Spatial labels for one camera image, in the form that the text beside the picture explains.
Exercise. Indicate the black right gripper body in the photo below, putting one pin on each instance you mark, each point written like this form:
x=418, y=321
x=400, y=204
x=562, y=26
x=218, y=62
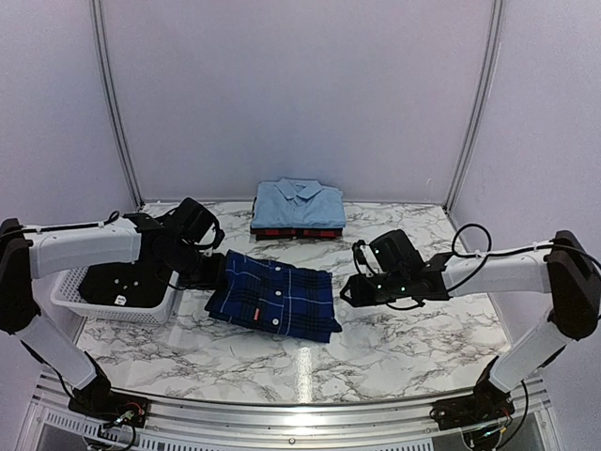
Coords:
x=387, y=293

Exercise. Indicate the white plastic basket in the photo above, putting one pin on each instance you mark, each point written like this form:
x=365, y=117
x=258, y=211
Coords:
x=65, y=293

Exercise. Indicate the light blue shirt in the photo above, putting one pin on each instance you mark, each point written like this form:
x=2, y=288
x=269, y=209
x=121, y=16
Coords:
x=298, y=203

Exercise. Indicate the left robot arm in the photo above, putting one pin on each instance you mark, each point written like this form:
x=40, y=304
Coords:
x=181, y=239

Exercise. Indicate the blue plaid long sleeve shirt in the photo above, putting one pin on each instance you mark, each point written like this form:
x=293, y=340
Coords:
x=277, y=298

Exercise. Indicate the black shirt in basket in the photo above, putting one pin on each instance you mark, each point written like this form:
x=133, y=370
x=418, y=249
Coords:
x=140, y=280

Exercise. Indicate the red plaid shirt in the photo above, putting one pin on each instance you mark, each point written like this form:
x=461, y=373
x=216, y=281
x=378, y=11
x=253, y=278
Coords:
x=269, y=234

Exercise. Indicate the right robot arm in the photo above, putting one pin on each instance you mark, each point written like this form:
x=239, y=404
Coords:
x=390, y=268

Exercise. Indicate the aluminium front frame rail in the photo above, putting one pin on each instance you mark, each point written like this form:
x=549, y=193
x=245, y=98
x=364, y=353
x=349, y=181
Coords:
x=188, y=424

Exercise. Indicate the left aluminium wall post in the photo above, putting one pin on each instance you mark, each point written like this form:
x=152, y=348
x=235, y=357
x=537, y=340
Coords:
x=99, y=31

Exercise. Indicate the aluminium wall post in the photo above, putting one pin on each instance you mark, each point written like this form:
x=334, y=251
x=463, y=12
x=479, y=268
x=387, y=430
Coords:
x=99, y=31
x=484, y=83

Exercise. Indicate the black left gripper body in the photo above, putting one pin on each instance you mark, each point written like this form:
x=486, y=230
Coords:
x=193, y=273

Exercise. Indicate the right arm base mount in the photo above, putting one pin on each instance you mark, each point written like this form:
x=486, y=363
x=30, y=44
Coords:
x=486, y=402

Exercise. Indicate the right aluminium wall post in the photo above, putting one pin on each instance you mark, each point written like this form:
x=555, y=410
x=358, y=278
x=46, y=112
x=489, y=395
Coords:
x=484, y=83

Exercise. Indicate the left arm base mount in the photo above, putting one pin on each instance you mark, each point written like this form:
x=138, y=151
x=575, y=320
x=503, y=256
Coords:
x=100, y=401

